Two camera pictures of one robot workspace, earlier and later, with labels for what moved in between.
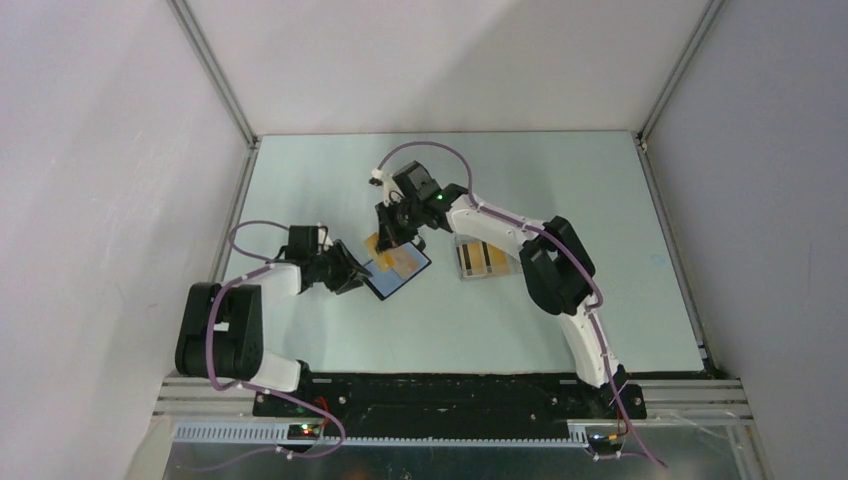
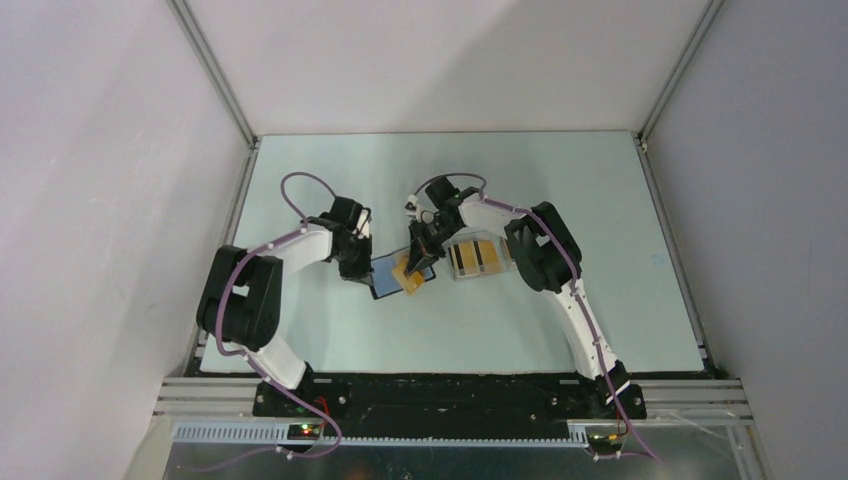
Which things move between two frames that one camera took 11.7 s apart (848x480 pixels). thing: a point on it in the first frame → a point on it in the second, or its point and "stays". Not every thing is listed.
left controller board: (304, 431) stays
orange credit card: (384, 261) → (409, 282)
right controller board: (605, 443) stays
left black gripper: (349, 269) → (363, 270)
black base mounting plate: (444, 403) stays
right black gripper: (389, 235) → (419, 246)
